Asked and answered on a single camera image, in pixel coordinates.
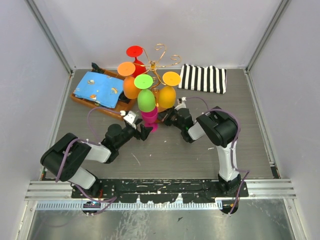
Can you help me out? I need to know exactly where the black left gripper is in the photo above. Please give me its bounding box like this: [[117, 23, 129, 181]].
[[116, 118, 153, 150]]

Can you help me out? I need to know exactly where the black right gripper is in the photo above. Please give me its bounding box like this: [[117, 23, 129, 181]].
[[153, 105, 184, 131]]

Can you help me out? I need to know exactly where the pink plastic wine glass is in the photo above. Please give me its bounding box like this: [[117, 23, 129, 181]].
[[140, 107, 158, 133]]

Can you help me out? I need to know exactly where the yellow plastic wine glass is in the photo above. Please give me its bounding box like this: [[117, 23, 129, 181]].
[[158, 71, 181, 109]]

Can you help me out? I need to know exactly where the green plastic wine glass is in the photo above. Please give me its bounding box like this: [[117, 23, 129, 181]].
[[134, 74, 156, 113]]

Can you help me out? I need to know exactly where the gold wire glass rack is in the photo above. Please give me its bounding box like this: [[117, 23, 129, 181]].
[[134, 43, 182, 124]]

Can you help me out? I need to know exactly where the orange plastic wine glass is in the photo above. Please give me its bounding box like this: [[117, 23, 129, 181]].
[[117, 61, 141, 100]]

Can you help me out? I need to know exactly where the red plastic wine glass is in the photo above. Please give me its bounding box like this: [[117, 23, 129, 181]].
[[126, 45, 147, 78]]

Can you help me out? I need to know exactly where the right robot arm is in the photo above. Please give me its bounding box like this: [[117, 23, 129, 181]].
[[157, 106, 241, 197]]

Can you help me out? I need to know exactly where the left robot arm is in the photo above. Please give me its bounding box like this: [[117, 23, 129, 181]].
[[40, 123, 153, 198]]

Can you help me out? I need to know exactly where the wooden compartment tray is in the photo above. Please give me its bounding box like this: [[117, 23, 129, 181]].
[[70, 70, 136, 120]]

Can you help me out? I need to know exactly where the black white striped cloth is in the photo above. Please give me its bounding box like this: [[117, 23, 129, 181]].
[[178, 64, 227, 94]]

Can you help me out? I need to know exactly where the blue patterned cloth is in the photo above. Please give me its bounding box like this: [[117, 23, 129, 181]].
[[73, 71, 124, 109]]

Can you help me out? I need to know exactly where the dark patterned cloth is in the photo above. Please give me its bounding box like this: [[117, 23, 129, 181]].
[[91, 62, 105, 74]]

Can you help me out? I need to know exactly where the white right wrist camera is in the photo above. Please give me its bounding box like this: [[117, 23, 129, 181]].
[[174, 97, 187, 111]]

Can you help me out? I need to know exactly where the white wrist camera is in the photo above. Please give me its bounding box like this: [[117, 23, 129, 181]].
[[174, 97, 187, 111], [120, 110, 138, 129]]

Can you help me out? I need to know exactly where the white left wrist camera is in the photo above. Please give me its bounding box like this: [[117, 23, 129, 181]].
[[120, 110, 138, 129]]

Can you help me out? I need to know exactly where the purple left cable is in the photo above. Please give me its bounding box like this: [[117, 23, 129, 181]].
[[55, 107, 126, 216]]

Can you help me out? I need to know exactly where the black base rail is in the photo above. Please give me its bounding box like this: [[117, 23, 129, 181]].
[[71, 178, 249, 204]]

